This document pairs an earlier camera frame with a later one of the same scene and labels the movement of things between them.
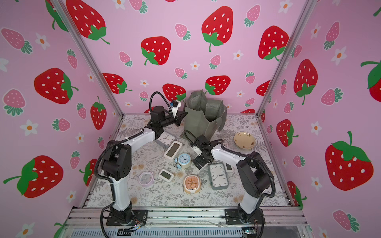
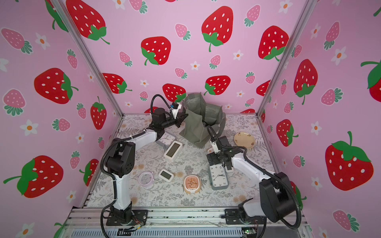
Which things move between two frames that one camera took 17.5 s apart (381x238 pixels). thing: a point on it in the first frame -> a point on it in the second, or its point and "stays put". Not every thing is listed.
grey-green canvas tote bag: [202, 116] stays put
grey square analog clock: [165, 139] stays put
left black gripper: [177, 119] stays put
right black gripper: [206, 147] -> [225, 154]
